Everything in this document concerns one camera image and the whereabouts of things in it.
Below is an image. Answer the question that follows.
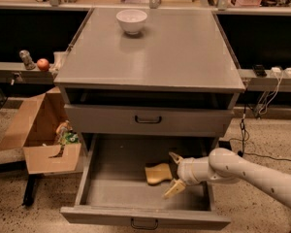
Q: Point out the black power adapter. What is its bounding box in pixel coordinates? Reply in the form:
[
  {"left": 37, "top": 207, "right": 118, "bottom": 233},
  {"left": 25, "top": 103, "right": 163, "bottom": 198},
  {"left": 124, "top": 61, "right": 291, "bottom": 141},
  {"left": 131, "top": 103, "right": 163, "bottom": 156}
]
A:
[{"left": 218, "top": 141, "right": 232, "bottom": 150}]

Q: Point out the white ceramic bowl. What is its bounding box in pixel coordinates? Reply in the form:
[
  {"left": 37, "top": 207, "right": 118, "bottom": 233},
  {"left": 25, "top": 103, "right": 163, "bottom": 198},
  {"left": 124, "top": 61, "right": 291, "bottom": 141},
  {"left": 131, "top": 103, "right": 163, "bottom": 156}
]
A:
[{"left": 116, "top": 9, "right": 147, "bottom": 35}]

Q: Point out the yellow sponge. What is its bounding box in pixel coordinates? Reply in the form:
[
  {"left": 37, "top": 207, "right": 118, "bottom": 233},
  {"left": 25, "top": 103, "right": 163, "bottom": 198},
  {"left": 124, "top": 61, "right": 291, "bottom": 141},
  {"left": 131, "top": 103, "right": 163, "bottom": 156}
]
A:
[{"left": 145, "top": 163, "right": 173, "bottom": 185}]

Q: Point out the black table leg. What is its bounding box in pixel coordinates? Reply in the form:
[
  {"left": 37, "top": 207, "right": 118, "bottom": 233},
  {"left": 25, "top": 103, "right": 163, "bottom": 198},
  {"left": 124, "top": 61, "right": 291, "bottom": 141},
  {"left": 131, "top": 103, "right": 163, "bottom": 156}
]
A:
[{"left": 22, "top": 175, "right": 36, "bottom": 207}]

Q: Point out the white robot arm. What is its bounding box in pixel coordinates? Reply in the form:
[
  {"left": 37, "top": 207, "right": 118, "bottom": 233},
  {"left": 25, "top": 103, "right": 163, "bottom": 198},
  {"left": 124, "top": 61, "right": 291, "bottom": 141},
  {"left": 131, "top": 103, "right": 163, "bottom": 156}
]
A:
[{"left": 163, "top": 148, "right": 291, "bottom": 209}]

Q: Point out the open grey middle drawer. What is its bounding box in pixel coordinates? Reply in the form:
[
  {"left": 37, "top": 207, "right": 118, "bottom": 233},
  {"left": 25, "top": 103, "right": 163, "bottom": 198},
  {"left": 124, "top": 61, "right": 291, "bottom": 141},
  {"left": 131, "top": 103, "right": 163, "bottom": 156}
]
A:
[{"left": 60, "top": 134, "right": 231, "bottom": 230}]

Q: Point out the small grey figurine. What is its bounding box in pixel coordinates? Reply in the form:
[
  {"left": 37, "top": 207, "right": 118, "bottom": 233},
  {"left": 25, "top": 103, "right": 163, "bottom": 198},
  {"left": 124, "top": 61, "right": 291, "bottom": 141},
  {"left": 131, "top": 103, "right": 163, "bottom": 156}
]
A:
[{"left": 19, "top": 50, "right": 36, "bottom": 70}]

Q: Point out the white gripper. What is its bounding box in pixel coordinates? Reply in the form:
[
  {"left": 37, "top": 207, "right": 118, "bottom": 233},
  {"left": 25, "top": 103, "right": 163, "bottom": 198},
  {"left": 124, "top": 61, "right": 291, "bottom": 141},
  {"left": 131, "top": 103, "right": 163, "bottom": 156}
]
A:
[{"left": 163, "top": 151, "right": 213, "bottom": 199}]

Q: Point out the green snack package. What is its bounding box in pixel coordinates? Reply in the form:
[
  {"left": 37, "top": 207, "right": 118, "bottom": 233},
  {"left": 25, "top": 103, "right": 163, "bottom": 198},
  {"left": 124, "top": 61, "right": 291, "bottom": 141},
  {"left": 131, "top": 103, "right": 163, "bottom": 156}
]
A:
[{"left": 59, "top": 132, "right": 80, "bottom": 145}]

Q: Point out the open cardboard box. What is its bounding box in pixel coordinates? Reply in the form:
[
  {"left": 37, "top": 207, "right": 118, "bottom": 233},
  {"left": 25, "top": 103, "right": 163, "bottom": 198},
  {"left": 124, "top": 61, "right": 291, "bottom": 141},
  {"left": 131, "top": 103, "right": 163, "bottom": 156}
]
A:
[{"left": 0, "top": 87, "right": 82, "bottom": 175}]

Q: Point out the grey drawer cabinet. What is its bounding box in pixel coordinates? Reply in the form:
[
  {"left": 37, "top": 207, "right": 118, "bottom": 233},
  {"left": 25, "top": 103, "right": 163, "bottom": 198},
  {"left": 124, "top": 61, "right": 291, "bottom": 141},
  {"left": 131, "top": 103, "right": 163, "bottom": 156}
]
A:
[{"left": 55, "top": 8, "right": 244, "bottom": 155}]

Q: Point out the closed grey top drawer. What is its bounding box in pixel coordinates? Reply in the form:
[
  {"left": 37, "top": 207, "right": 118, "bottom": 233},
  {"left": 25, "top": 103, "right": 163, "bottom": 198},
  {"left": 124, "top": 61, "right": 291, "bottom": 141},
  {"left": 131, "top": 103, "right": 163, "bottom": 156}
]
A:
[{"left": 65, "top": 105, "right": 234, "bottom": 137}]

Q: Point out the white power strip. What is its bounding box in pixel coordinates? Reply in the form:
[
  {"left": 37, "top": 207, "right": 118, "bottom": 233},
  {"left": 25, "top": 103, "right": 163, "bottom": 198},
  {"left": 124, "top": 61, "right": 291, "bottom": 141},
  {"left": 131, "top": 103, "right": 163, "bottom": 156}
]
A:
[{"left": 271, "top": 66, "right": 291, "bottom": 78}]

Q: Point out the red apple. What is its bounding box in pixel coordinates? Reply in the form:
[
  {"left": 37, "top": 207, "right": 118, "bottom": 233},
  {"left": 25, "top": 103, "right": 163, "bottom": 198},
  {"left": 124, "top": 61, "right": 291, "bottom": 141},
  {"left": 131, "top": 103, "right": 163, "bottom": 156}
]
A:
[{"left": 37, "top": 58, "right": 50, "bottom": 71}]

